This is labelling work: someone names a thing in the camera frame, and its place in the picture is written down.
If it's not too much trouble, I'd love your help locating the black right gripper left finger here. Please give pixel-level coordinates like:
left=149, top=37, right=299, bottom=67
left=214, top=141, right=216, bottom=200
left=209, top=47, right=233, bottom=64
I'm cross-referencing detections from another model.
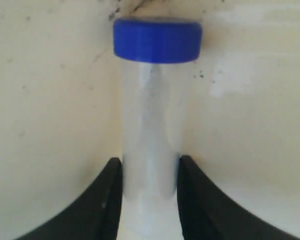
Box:
left=21, top=157, right=122, bottom=240

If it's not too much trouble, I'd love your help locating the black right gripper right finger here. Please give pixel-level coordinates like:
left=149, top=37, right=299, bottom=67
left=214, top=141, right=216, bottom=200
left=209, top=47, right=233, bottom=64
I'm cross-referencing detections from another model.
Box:
left=177, top=155, right=300, bottom=240

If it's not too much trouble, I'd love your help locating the blue-capped tube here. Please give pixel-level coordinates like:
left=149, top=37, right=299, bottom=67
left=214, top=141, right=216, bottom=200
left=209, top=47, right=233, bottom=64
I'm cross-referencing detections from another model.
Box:
left=112, top=16, right=204, bottom=240

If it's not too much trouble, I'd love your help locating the cream plastic bin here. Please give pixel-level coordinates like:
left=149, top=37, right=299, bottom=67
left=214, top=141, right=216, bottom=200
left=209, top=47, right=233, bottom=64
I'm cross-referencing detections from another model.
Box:
left=0, top=0, right=300, bottom=240

